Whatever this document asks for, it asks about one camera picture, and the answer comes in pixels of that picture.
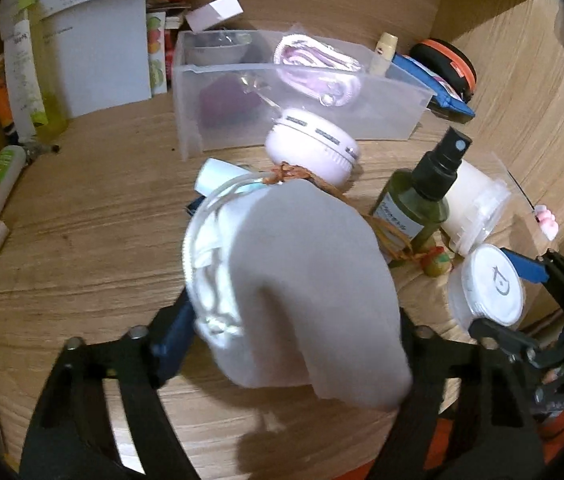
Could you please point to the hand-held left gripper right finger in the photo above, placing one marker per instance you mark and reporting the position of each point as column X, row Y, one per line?
column 427, row 360

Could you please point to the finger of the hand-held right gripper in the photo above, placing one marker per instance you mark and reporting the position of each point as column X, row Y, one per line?
column 502, row 340
column 524, row 265

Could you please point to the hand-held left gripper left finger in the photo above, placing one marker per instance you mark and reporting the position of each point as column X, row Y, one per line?
column 176, row 332

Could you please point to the white round lidded container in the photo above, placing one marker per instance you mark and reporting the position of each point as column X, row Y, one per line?
column 492, row 282

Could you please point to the white plastic cup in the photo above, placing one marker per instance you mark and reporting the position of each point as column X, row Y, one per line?
column 472, row 205

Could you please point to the green spray bottle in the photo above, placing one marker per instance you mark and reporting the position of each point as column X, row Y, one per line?
column 414, row 205

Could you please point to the grey white cloth bundle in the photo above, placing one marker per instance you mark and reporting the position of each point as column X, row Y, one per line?
column 302, row 280

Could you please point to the clear plastic storage box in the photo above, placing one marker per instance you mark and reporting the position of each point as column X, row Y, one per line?
column 392, row 110

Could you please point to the lilac round jar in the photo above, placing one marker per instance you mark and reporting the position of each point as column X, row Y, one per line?
column 307, row 147

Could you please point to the wooden desktop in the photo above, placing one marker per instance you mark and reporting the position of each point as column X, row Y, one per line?
column 101, row 210

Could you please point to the pink toy on stick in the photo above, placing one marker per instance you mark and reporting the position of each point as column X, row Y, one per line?
column 547, row 222

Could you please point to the small green red figurine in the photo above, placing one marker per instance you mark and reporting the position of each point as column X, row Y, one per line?
column 437, row 261

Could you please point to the blue white tube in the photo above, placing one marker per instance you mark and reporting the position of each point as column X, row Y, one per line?
column 216, row 172

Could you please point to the blue pencil case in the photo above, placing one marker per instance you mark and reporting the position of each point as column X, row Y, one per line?
column 437, row 90

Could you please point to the black orange zip case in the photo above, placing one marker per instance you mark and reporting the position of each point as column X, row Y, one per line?
column 454, row 60

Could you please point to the purple item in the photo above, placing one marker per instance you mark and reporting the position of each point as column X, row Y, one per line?
column 229, row 102

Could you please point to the cream tube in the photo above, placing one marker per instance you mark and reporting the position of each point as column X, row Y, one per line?
column 383, row 52

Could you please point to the pink scrunchie in plastic bag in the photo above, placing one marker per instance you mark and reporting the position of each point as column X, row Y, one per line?
column 319, row 67

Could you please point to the stack of booklets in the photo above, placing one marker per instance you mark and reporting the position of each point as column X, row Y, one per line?
column 159, row 45

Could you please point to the clear plastic bowl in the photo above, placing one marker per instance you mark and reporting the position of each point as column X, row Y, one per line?
column 216, row 45

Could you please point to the white paper folder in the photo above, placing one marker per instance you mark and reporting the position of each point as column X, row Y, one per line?
column 96, row 50

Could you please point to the pink white small box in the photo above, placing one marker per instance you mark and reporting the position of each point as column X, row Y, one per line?
column 214, row 12

